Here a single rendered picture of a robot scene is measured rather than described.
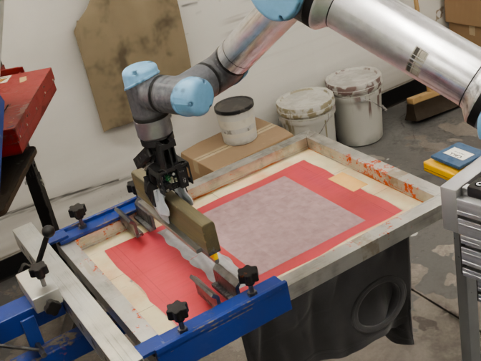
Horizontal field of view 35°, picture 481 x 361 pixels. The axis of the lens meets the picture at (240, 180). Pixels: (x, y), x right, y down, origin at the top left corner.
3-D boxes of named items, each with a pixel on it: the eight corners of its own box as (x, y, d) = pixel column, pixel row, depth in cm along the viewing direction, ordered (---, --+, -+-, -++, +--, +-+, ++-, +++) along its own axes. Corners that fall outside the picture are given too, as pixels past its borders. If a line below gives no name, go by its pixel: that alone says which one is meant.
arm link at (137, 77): (140, 74, 148) (110, 71, 153) (154, 126, 153) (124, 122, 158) (167, 59, 153) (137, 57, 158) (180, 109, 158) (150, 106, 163)
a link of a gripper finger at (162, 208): (166, 234, 165) (161, 195, 161) (154, 224, 170) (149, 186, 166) (179, 230, 166) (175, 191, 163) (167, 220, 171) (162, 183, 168)
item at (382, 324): (393, 313, 199) (380, 205, 184) (416, 329, 192) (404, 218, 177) (244, 400, 181) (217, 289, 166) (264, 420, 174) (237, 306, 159)
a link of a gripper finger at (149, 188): (149, 208, 166) (144, 171, 163) (146, 206, 167) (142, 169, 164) (168, 203, 168) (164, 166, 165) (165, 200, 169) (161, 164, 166)
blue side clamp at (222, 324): (279, 298, 161) (273, 271, 158) (292, 309, 157) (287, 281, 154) (152, 366, 149) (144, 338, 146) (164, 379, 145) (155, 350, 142)
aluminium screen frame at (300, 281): (311, 140, 223) (309, 129, 221) (459, 209, 176) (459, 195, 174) (59, 253, 192) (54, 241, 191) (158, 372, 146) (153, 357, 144)
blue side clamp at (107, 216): (164, 208, 206) (158, 185, 202) (172, 215, 202) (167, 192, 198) (60, 255, 194) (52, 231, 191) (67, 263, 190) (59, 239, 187)
